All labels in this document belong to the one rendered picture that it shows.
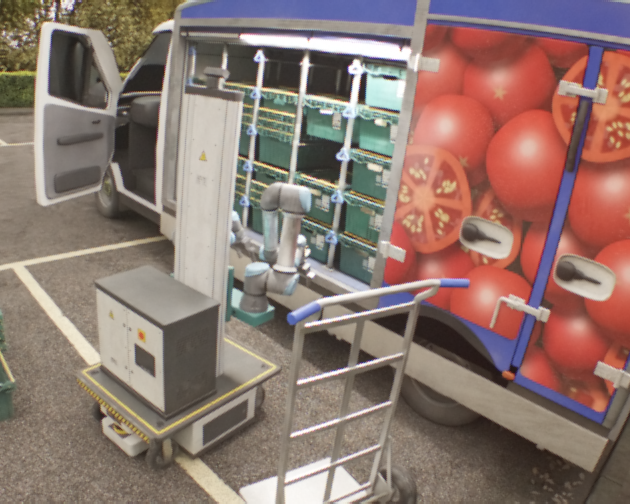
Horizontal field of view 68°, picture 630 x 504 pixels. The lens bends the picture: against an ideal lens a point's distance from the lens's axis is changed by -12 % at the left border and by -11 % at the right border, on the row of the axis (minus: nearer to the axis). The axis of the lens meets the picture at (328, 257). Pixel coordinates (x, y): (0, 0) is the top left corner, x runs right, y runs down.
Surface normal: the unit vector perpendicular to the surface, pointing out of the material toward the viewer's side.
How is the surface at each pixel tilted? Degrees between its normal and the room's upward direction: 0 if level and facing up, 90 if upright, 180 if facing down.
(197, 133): 90
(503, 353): 90
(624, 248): 90
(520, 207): 90
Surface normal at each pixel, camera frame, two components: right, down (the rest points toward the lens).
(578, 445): -0.67, 0.18
